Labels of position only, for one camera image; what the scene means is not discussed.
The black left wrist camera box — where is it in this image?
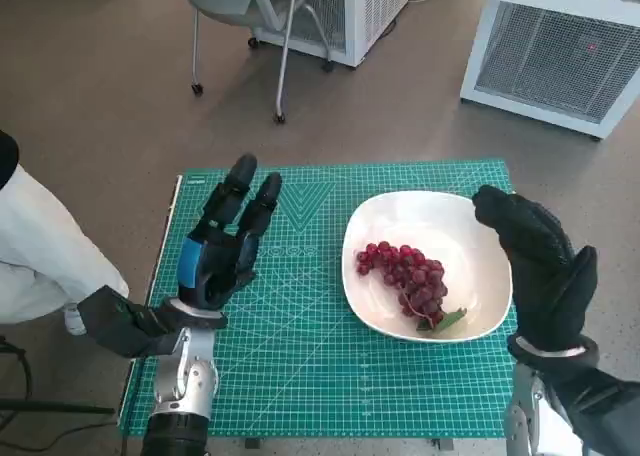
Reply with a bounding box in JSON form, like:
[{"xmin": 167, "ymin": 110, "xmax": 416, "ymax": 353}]
[{"xmin": 78, "ymin": 284, "xmax": 184, "ymax": 360}]

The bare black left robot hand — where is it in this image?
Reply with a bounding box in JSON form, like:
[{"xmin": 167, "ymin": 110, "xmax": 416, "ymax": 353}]
[{"xmin": 177, "ymin": 153, "xmax": 284, "ymax": 312}]

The green cutting mat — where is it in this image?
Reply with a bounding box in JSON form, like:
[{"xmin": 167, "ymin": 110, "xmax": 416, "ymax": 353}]
[{"xmin": 117, "ymin": 161, "xmax": 521, "ymax": 438}]

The white mesh cabinet with red light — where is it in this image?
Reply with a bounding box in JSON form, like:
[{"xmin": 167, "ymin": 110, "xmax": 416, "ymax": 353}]
[{"xmin": 459, "ymin": 0, "xmax": 640, "ymax": 141}]

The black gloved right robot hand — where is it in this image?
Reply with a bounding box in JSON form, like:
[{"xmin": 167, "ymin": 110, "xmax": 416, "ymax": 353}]
[{"xmin": 471, "ymin": 184, "xmax": 600, "ymax": 356}]

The white square plate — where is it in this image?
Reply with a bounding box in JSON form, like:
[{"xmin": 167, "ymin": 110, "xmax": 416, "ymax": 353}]
[{"xmin": 341, "ymin": 190, "xmax": 515, "ymax": 345}]

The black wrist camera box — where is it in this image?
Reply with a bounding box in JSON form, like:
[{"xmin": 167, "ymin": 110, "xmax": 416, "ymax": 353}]
[
  {"xmin": 78, "ymin": 284, "xmax": 184, "ymax": 360},
  {"xmin": 542, "ymin": 365, "xmax": 640, "ymax": 456}
]

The black stand leg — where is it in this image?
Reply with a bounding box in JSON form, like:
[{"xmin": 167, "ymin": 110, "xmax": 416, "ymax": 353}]
[{"xmin": 0, "ymin": 398, "xmax": 116, "ymax": 416}]

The white mesh cabinet on castors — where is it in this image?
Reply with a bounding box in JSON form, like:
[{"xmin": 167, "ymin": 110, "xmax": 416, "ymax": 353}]
[{"xmin": 248, "ymin": 0, "xmax": 432, "ymax": 69}]

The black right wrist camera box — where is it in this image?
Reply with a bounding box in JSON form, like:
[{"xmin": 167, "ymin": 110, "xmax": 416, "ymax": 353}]
[{"xmin": 542, "ymin": 365, "xmax": 640, "ymax": 456}]

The grey chair with white legs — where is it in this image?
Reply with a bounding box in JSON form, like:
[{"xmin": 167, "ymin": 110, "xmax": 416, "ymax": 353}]
[{"xmin": 174, "ymin": 0, "xmax": 335, "ymax": 125}]

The black floor cable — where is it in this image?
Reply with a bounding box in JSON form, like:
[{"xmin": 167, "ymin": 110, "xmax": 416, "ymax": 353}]
[{"xmin": 0, "ymin": 335, "xmax": 34, "ymax": 402}]

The red toy grape bunch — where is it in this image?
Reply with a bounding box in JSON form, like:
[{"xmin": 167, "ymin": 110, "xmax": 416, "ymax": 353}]
[{"xmin": 355, "ymin": 240, "xmax": 469, "ymax": 335}]

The person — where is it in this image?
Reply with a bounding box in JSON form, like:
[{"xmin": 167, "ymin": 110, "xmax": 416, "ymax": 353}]
[{"xmin": 0, "ymin": 128, "xmax": 131, "ymax": 335}]

